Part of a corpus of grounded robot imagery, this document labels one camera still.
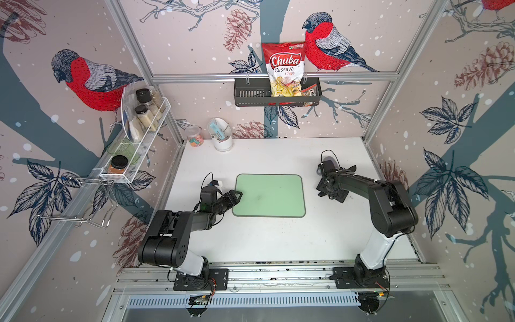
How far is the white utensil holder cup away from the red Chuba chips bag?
35 centimetres

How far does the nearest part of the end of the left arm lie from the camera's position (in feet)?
2.48

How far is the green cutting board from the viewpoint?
928 mm
